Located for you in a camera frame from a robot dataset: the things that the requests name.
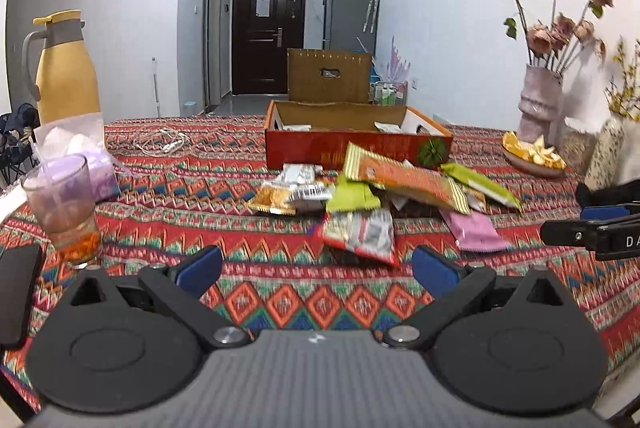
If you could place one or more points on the red and white snack packet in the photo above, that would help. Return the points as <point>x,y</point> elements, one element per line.
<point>360,234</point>

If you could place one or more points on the pink snack packet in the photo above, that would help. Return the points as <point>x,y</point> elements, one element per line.
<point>475,232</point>

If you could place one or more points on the storage rack with bottles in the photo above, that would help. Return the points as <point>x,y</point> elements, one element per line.
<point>387,93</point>

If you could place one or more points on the white plastic bag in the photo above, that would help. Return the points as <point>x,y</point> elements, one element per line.
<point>65,135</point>

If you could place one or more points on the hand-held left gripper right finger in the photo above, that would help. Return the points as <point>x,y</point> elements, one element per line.
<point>435,270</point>

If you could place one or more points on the glass cup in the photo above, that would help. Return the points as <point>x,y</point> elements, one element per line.
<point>60,208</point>

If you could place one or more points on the grey refrigerator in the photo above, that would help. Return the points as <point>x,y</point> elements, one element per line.
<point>345,17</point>

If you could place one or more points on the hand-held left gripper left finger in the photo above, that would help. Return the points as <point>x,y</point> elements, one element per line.
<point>200,268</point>

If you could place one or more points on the pink ribbed vase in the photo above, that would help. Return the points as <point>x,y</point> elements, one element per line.
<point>540,107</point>

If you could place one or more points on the red cardboard box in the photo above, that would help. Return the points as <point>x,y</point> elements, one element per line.
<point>310,150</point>

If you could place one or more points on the yellow flower sprig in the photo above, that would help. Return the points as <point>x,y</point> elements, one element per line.
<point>625,92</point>

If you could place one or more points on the dark entrance door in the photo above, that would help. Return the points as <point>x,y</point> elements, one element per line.
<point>267,52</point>

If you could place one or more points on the brown interior door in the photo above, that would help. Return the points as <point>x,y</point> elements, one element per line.
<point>214,32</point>

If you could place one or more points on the white pole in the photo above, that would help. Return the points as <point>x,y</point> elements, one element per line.
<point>156,87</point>

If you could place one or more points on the red patterned tablecloth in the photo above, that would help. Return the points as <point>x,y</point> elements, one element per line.
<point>200,218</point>

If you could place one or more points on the white grey snack packet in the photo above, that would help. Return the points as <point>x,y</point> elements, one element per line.
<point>387,126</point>
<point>302,174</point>
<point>297,127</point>
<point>312,195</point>

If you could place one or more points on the dark blue cloth bundle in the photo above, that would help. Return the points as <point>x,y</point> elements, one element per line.
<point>17,137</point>

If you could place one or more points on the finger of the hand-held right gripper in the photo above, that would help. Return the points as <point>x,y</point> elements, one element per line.
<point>605,213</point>
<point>565,233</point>

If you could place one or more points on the white and golden snack packet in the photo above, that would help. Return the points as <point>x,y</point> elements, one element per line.
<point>272,200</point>

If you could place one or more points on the floral print vase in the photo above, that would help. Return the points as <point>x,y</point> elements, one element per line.
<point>605,152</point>

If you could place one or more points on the purple tissue pack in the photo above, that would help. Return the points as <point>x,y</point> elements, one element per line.
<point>100,178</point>

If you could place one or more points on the yellow thermos jug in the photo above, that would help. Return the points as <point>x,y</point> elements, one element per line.
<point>65,77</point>

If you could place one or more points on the white paper notice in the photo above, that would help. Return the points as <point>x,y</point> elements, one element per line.
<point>263,6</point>

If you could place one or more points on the glass jar of grains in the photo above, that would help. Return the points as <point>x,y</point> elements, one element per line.
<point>580,150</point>

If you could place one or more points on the dried rose bouquet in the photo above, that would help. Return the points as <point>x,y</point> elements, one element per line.
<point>542,37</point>

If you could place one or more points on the brown chair back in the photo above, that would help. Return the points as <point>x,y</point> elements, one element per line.
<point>310,82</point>

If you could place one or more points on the green snack packet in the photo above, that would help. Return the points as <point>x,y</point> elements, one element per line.
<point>350,199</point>
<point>482,184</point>

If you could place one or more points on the black phone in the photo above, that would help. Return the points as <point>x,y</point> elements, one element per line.
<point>20,298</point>

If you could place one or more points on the brown plate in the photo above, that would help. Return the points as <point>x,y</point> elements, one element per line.
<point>525,166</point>

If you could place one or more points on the long orange snack packet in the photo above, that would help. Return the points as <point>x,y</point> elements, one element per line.
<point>410,180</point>

